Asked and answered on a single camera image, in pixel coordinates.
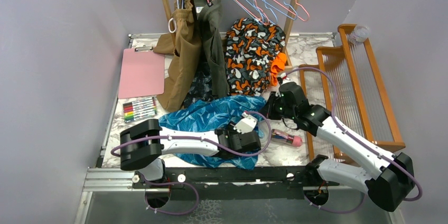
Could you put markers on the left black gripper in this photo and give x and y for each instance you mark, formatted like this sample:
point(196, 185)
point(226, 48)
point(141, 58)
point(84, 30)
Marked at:
point(231, 130)

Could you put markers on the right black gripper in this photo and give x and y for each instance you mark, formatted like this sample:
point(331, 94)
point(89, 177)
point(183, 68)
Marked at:
point(268, 110)

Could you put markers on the blue patterned shorts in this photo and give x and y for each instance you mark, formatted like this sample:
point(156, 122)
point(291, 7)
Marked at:
point(204, 116)

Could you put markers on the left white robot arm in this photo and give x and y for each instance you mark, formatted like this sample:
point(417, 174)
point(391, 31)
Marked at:
point(142, 145)

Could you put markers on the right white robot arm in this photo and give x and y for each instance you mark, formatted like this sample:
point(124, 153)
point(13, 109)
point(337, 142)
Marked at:
point(384, 177)

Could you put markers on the orange camo shorts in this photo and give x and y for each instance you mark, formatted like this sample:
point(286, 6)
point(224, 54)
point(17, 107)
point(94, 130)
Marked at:
point(254, 56)

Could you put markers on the dark patterned shorts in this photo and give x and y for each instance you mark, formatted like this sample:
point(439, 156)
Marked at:
point(201, 86)

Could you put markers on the tan brown shorts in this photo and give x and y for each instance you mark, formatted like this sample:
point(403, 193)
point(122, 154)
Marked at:
point(186, 51)

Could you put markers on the wooden hanger stand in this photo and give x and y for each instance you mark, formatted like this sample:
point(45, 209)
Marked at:
point(294, 12)

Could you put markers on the dark green shorts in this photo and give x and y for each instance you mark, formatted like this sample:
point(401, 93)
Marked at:
point(209, 16)

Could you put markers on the pink capped pencil tube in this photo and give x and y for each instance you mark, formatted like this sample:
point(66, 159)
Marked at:
point(285, 138)

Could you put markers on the wooden drying rack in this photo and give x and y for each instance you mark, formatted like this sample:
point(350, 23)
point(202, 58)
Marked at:
point(362, 103)

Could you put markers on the marker set pack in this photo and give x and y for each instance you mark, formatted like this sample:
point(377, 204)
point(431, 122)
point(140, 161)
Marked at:
point(139, 109)

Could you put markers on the pink clipboard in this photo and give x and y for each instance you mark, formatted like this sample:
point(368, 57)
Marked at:
point(142, 74)

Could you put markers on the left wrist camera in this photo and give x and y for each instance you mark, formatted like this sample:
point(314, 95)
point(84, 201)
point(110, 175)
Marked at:
point(246, 124)

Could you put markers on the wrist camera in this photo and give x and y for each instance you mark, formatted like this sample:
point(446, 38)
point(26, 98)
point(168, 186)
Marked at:
point(246, 124)
point(283, 80)

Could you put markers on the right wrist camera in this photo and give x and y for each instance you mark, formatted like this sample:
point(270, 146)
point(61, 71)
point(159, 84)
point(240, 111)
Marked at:
point(283, 80)

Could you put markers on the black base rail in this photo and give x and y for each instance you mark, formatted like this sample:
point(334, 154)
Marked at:
point(231, 183)

